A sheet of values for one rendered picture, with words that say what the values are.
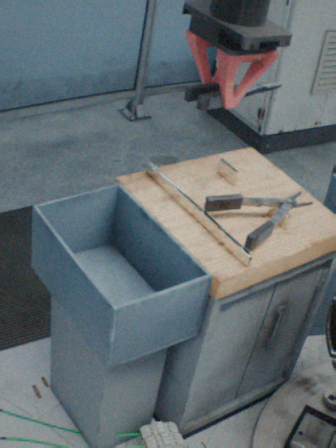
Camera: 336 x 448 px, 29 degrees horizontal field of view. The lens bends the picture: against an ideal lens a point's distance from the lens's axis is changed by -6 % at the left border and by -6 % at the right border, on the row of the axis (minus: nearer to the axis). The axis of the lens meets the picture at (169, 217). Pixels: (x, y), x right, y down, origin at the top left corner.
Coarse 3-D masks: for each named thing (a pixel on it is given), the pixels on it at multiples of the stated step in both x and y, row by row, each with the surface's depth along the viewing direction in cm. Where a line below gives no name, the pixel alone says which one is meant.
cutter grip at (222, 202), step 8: (208, 200) 69; (216, 200) 69; (224, 200) 69; (232, 200) 70; (240, 200) 70; (208, 208) 69; (216, 208) 70; (224, 208) 70; (232, 208) 70; (240, 208) 71
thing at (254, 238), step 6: (270, 222) 67; (258, 228) 66; (264, 228) 66; (270, 228) 67; (252, 234) 65; (258, 234) 65; (264, 234) 66; (270, 234) 68; (246, 240) 65; (252, 240) 65; (258, 240) 66; (246, 246) 65; (252, 246) 65
